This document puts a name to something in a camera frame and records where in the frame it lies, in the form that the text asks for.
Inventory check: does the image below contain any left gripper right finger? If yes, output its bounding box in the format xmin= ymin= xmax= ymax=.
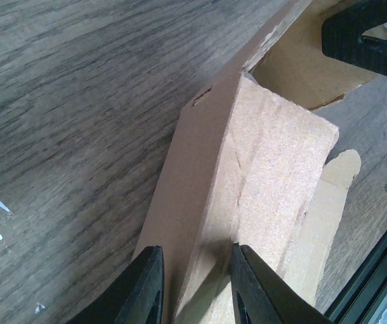
xmin=230 ymin=243 xmax=331 ymax=324

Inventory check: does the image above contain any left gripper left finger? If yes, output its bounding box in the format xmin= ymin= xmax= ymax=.
xmin=68 ymin=246 xmax=165 ymax=323

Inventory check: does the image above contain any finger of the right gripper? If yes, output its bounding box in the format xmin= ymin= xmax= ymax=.
xmin=322 ymin=1 xmax=387 ymax=76

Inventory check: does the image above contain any cardboard box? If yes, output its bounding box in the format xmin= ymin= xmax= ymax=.
xmin=136 ymin=1 xmax=375 ymax=323

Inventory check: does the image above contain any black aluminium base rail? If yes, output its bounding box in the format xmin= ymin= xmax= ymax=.
xmin=325 ymin=230 xmax=387 ymax=323

